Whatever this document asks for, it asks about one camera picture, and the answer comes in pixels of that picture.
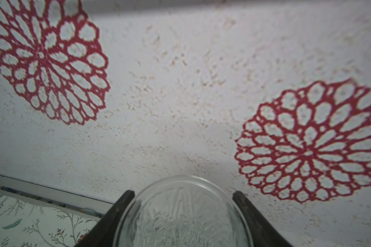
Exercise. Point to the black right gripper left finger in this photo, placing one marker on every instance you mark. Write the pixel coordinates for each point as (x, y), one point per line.
(102, 235)

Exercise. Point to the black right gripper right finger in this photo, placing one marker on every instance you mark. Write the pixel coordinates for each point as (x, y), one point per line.
(262, 233)

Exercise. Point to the clear glass vase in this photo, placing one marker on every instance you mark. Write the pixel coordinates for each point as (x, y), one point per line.
(182, 211)

